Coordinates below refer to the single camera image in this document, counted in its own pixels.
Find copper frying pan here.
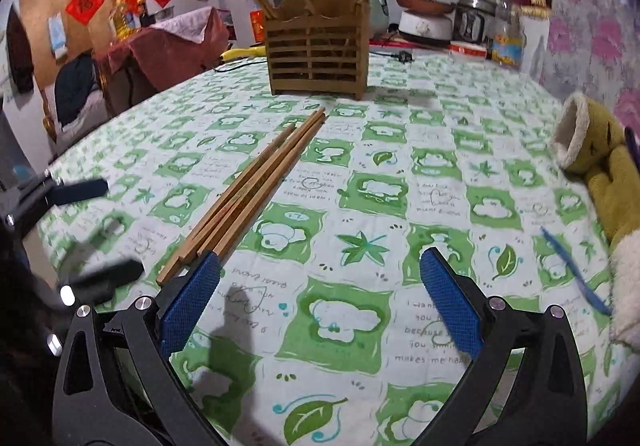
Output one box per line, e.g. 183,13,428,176
395,0,455,17

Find red cloth covered cabinet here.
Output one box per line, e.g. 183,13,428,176
94,7,231,117

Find wall calendar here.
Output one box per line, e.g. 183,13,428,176
47,13,69,60

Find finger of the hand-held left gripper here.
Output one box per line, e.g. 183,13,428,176
56,258,146,299
10,177,109,219

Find black power cable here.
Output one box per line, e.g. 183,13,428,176
214,58,271,75

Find white electric hotplate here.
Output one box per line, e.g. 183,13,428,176
399,12,454,43

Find olive plush sock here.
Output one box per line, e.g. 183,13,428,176
549,92,632,177

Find floral plastic sheet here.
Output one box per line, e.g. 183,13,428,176
520,0,640,129

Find yellow-green fleece gloves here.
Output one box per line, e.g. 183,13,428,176
586,145,640,348

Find green patterned tablecloth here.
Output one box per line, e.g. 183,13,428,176
37,48,640,446

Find yellow cooking oil bottle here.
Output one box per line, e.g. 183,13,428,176
112,0,137,40

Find silver pressure cooker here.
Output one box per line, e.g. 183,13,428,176
452,0,502,46

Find red and white bowl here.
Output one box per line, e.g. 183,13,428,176
449,40,489,60

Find clear plastic oil bottle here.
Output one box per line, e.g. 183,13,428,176
491,0,527,70

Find wooden slatted chopstick holder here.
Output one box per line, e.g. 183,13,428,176
262,0,372,100

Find pale green rice cooker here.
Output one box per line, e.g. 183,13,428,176
367,0,392,37

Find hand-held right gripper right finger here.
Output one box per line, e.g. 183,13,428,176
415,247,589,446

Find blue plastic strip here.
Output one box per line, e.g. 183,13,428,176
540,226,614,317

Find purple striped cloth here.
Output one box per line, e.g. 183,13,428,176
622,125,640,163

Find black jacket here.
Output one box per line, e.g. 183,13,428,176
54,53,109,125

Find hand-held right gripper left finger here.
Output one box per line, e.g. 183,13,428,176
52,251,226,446

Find bundle of wooden chopsticks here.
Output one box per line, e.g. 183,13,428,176
156,108,327,287

